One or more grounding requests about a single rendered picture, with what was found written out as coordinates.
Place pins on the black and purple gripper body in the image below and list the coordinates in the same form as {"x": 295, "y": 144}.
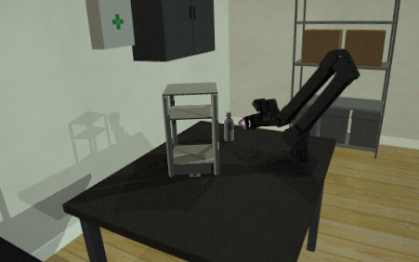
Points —
{"x": 253, "y": 124}

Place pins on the grey bottle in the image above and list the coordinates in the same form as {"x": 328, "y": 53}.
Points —
{"x": 228, "y": 128}

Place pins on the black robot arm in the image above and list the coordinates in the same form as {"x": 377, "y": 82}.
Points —
{"x": 338, "y": 63}

